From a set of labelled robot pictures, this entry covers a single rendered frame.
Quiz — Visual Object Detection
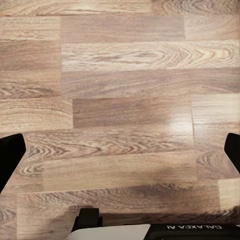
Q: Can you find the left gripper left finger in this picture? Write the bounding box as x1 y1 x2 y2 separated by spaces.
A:
0 133 26 193

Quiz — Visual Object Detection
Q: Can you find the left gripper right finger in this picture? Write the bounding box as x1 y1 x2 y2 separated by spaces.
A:
224 133 240 173

